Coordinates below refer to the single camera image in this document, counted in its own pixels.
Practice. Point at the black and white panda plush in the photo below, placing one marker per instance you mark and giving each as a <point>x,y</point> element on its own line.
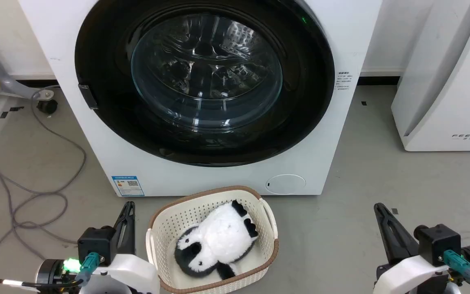
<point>222,237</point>

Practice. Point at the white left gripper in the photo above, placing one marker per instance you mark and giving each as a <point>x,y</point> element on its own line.
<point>133,273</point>

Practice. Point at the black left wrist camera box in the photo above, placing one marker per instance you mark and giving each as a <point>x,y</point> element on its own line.
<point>96,245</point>

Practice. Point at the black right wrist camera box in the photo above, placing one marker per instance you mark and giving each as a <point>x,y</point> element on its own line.
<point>439,243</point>

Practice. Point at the blue energy label sticker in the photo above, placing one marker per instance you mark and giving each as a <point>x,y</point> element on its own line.
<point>128,185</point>

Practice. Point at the white air purifier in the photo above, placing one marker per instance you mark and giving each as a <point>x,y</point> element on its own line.
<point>447,81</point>

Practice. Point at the white front-load washing machine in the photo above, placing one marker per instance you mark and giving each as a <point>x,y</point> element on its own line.
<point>96,155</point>

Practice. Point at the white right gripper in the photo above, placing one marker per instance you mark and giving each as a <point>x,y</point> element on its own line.
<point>406,273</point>

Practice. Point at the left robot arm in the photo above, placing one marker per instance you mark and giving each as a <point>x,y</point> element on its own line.
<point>49,273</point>

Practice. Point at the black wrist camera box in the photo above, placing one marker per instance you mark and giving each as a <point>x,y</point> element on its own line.
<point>439,243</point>
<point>96,245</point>

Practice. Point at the white text label sticker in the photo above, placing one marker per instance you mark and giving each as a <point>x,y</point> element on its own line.
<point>344,81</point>

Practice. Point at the grey chair leg with caster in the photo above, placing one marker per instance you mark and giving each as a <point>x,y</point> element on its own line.
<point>10,81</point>

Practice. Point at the round black glass washer door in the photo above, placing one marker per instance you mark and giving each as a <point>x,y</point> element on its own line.
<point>300,106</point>

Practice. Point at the white perforated laundry basket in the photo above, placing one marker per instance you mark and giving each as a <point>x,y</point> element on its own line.
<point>169,228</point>

